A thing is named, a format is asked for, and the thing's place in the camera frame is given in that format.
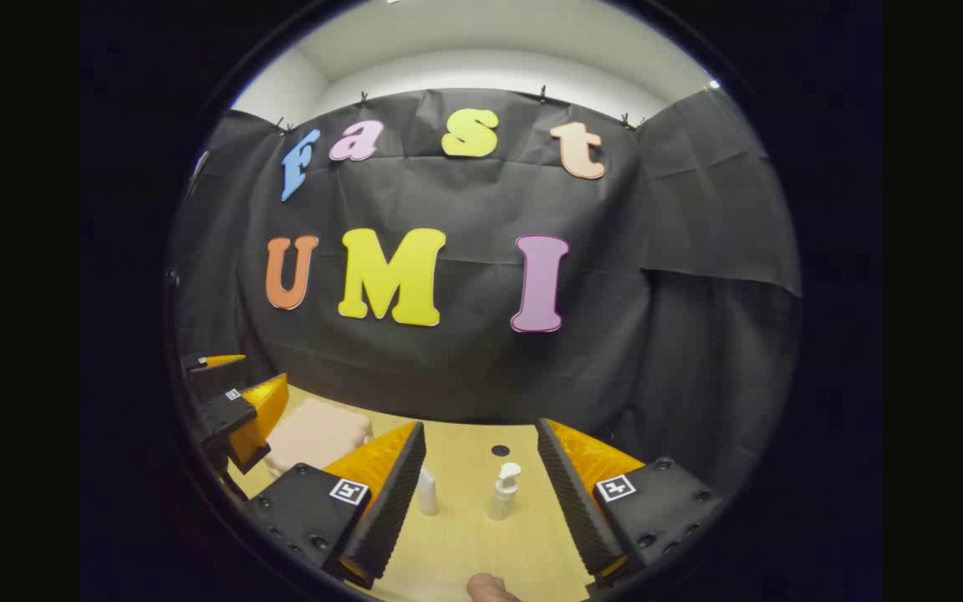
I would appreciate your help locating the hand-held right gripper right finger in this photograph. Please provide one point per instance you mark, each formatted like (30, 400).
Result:
(573, 502)

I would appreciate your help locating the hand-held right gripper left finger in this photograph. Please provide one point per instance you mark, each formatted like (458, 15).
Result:
(389, 502)

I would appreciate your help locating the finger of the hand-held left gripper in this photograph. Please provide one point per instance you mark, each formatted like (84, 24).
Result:
(222, 414)
(197, 368)

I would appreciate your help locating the white squeeze tube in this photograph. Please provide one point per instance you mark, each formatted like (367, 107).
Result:
(428, 497)

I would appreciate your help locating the white pump bottle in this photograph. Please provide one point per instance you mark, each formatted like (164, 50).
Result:
(502, 502)

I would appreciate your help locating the beige pink suitcase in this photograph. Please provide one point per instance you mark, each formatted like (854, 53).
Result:
(314, 435)

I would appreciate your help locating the black backdrop cloth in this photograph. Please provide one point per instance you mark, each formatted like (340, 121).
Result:
(465, 359)

